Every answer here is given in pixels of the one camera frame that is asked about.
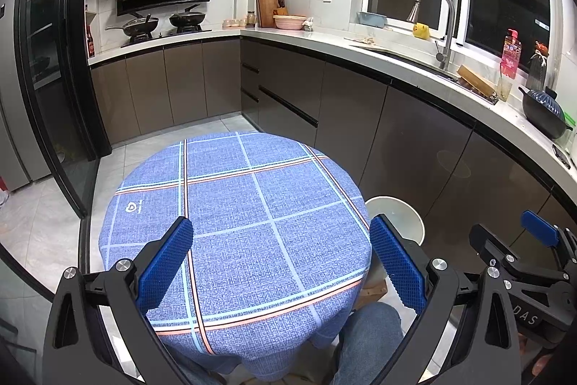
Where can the person's right hand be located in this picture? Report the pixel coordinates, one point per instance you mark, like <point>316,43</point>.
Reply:
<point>543,367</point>

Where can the tall glass jar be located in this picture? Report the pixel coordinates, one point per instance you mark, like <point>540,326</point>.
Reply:
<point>251,19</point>

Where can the black gas stove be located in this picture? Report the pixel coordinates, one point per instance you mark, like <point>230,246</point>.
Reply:
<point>167,34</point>

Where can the small glass jars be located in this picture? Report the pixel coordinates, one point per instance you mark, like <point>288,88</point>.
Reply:
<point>234,23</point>

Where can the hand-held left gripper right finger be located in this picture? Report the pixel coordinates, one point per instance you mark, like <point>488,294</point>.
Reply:
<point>399,265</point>

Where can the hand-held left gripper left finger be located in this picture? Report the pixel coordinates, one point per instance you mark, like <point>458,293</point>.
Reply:
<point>164,265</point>

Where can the glass bottle red cap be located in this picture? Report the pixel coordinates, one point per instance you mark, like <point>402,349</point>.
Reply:
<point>538,67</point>

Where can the black framed glass door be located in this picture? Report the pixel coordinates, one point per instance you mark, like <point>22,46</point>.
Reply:
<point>45,74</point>

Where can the clear glass cup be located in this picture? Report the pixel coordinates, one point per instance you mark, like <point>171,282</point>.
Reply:
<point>505,89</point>

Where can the round table blue cloth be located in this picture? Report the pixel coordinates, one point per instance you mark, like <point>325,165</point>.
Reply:
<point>270,240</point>

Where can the person's jeans leg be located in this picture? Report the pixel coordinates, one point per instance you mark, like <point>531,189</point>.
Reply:
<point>369,344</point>

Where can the black cooking pot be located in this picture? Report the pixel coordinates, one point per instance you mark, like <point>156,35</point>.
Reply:
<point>543,114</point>

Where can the black phone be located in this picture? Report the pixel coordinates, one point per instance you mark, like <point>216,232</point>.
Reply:
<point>561,155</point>

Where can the light blue basin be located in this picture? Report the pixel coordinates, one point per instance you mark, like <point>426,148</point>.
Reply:
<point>372,19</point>

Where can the dark sauce bottle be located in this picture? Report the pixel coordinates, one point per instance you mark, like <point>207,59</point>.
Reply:
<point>90,44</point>

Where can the steel kitchen sink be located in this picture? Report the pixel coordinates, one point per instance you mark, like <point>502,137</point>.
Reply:
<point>405,59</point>

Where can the pink detergent bottle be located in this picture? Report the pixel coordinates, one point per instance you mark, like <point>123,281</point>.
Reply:
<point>510,55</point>

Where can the steel kitchen faucet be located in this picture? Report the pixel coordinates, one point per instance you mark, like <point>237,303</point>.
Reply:
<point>448,24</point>

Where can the white trash bin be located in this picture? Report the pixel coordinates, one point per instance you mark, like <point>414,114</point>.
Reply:
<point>401,208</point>

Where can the wooden cutting board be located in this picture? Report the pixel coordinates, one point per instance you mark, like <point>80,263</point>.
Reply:
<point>266,8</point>

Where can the wooden stool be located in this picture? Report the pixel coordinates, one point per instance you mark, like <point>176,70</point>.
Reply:
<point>374,294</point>

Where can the black wok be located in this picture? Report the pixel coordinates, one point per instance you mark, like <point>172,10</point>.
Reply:
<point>187,18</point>
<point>139,25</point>

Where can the brown kitchen base cabinets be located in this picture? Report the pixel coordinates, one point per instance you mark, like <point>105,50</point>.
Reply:
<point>351,110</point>

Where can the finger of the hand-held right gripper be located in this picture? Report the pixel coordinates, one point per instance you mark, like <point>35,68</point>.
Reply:
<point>498,247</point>
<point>538,227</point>

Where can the silver refrigerator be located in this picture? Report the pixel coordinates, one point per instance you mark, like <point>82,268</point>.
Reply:
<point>13,96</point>

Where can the beige dish rag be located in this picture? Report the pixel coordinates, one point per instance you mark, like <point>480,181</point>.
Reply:
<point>359,42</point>

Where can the yellow sponge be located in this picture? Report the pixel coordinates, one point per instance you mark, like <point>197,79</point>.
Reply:
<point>420,31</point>

